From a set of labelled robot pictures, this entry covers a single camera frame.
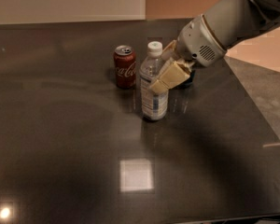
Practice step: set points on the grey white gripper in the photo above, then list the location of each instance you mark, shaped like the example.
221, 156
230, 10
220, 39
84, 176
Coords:
198, 44

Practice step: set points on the clear plastic water bottle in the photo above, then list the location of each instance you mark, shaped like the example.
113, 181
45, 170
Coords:
154, 103

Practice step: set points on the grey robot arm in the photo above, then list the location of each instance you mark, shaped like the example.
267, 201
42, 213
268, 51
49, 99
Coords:
233, 21

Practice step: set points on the blue silver energy drink can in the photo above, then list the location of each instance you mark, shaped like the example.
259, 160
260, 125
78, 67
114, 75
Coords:
188, 82

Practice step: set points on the red coke can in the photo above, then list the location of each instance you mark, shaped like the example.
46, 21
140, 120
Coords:
125, 66

